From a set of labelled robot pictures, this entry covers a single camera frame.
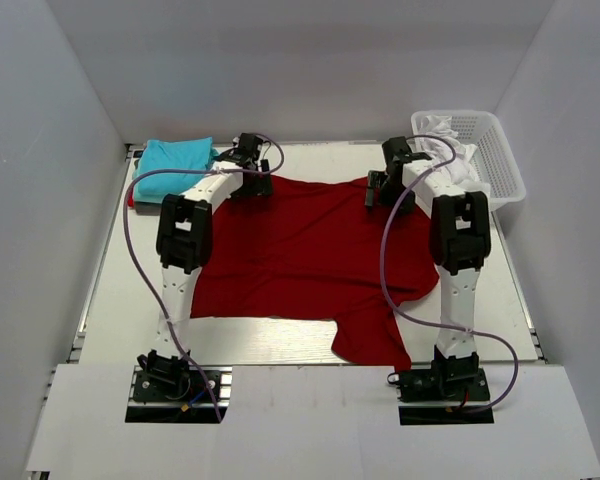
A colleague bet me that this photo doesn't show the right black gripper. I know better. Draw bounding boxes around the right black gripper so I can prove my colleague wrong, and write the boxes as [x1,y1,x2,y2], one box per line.
[366,170,417,217]

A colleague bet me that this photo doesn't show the dark red t-shirt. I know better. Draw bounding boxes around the dark red t-shirt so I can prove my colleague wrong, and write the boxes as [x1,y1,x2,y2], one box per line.
[191,177,439,370]

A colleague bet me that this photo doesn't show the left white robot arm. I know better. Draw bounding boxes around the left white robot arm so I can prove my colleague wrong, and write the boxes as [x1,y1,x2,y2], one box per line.
[155,133,274,357]

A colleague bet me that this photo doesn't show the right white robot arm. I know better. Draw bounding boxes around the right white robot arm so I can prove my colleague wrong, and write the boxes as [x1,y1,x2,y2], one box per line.
[365,134,491,399]

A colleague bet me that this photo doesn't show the folded teal t-shirt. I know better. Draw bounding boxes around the folded teal t-shirt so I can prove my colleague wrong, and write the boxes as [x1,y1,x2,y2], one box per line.
[132,148,219,205]

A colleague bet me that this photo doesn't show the crumpled white t-shirt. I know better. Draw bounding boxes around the crumpled white t-shirt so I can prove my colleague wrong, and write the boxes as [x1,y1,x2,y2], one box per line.
[415,115,491,197]

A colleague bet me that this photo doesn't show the folded light blue t-shirt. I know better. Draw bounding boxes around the folded light blue t-shirt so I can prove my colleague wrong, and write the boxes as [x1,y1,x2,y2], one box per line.
[132,137,217,204]

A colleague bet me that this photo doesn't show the white plastic laundry basket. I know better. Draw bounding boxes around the white plastic laundry basket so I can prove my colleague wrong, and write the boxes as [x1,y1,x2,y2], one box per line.
[411,110,526,212]

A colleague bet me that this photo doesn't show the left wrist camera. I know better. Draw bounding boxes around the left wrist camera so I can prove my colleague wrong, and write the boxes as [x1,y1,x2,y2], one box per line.
[215,149,253,169]

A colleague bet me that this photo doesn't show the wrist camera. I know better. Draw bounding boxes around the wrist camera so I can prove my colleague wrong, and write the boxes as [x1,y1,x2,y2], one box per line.
[215,149,253,169]
[406,152,431,163]

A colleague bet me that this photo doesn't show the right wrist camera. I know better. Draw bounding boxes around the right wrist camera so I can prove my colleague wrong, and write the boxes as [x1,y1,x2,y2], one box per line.
[406,152,431,163]

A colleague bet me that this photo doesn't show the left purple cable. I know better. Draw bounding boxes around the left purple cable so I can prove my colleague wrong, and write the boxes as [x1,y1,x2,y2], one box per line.
[123,132,285,421]

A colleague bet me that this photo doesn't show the purple cable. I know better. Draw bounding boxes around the purple cable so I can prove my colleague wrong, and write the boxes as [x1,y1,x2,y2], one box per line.
[123,132,285,421]
[379,134,520,415]

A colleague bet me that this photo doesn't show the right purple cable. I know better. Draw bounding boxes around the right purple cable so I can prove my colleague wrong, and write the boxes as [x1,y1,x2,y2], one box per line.
[379,134,520,415]

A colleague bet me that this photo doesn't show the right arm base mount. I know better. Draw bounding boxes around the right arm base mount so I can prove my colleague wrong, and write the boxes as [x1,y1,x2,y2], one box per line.
[387,368,494,426]

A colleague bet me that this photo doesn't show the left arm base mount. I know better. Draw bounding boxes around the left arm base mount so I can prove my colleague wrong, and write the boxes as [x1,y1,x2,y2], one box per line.
[125,367,232,424]

